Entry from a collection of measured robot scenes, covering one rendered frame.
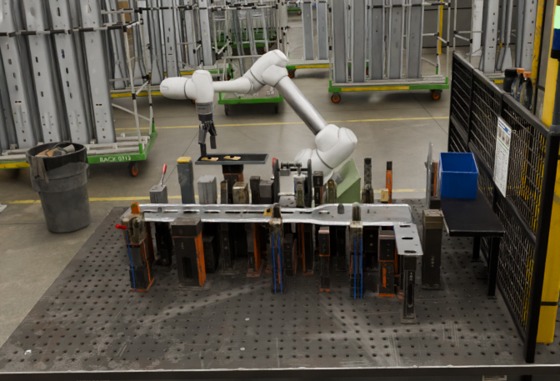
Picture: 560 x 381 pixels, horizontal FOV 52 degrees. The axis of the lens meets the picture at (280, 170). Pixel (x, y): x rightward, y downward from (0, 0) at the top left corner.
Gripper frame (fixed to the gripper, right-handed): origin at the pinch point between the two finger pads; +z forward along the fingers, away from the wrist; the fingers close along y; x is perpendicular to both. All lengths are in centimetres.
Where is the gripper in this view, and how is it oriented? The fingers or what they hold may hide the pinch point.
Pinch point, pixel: (208, 150)
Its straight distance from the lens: 300.1
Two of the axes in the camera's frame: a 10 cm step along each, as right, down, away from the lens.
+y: -2.5, 3.3, -9.1
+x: 9.7, 0.4, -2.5
